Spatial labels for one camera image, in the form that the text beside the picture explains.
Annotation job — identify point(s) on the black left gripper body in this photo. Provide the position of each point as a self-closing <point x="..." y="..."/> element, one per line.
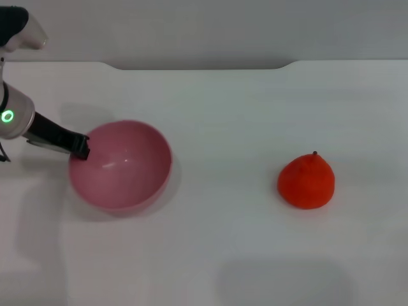
<point x="52" y="134"/>

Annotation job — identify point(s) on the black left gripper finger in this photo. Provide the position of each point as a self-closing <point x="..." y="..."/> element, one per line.
<point x="83" y="147"/>

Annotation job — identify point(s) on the pink plastic bowl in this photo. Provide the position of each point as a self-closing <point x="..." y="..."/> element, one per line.
<point x="127" y="178"/>

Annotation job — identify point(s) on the orange toy fruit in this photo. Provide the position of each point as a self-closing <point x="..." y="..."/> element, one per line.
<point x="306" y="185"/>

